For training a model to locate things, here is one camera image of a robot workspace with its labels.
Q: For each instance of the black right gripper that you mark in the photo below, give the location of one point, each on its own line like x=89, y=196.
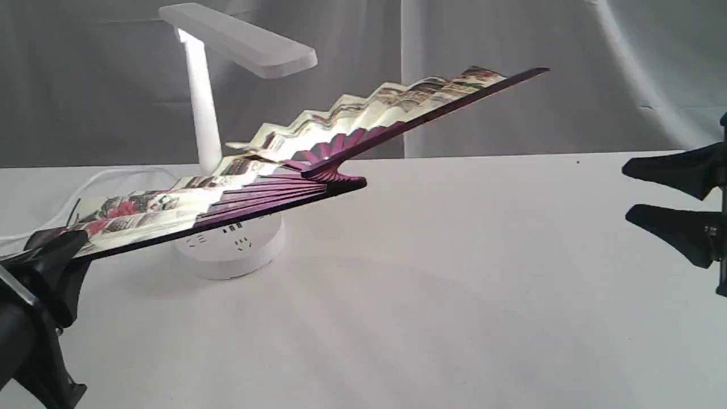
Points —
x=700, y=236

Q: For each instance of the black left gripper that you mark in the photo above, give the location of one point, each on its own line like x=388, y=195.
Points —
x=40, y=295

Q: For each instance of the painted paper folding fan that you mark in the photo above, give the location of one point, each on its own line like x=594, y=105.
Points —
x=282, y=167

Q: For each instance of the white desk lamp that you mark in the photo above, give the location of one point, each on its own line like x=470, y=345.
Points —
x=234, y=250

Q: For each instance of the grey backdrop curtain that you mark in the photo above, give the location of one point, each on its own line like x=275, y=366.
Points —
x=101, y=83

